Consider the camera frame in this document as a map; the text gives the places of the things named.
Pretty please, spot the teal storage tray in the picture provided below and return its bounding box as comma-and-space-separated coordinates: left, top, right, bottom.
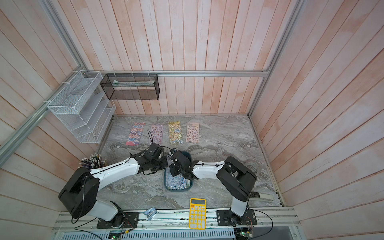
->
163, 150, 195, 193

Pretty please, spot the white wire mesh shelf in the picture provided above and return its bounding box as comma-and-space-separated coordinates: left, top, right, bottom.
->
48, 71, 116, 144

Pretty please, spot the green circuit board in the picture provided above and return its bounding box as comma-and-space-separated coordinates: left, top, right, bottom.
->
234, 228, 253, 240

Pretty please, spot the white vented cable duct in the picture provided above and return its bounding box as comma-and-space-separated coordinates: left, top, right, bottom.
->
56, 229, 236, 240

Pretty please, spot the yellow calculator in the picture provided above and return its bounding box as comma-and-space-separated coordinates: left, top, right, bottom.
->
189, 198, 207, 230

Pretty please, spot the pencil holder with pencils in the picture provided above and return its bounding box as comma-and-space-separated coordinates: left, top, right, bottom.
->
80, 153, 106, 170

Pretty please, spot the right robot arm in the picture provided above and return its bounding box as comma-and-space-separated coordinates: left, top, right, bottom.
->
169, 150, 257, 227

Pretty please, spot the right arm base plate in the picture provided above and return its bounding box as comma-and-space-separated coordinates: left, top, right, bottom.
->
216, 209, 257, 227

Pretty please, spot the black mesh basket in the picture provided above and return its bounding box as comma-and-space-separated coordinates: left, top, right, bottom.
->
101, 73, 160, 101

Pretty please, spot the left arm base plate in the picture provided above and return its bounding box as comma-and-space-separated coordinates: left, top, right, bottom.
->
97, 212, 139, 229

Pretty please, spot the blue stapler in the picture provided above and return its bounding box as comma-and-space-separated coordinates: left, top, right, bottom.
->
144, 207, 158, 221

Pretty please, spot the cat sticker sheet pink blue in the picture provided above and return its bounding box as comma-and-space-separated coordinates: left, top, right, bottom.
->
126, 123, 145, 146

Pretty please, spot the aluminium wall rail left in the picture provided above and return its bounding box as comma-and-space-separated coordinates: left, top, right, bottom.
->
1, 66, 85, 167

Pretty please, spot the aluminium front rail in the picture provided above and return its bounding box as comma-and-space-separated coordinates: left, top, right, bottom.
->
52, 207, 301, 233

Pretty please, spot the yellow green sticker sheet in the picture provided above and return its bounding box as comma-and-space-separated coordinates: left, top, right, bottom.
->
168, 121, 183, 145

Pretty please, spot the bottom sticker sheet in tray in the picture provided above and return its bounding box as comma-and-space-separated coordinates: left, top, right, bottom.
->
186, 123, 200, 144

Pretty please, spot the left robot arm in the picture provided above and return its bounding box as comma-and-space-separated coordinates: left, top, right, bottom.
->
59, 144, 168, 228

